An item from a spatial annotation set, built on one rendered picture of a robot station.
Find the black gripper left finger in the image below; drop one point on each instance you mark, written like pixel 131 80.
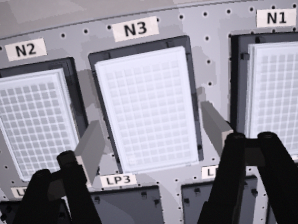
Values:
pixel 42 198

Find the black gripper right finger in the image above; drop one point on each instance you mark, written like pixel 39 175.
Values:
pixel 277 170

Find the grey perforated base plate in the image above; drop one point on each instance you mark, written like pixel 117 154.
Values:
pixel 209 24

